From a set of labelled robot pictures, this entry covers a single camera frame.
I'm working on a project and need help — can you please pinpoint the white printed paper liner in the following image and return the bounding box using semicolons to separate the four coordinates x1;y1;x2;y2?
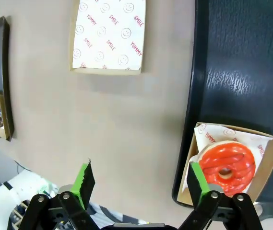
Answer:
71;0;146;71
193;122;273;168

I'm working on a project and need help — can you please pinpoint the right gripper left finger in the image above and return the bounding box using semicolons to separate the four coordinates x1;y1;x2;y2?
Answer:
17;157;103;230

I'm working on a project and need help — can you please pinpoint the red glazed donut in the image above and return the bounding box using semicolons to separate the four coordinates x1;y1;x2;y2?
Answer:
197;140;257;198

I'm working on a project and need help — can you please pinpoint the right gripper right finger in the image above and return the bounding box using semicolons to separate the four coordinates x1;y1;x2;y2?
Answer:
178;161;264;230

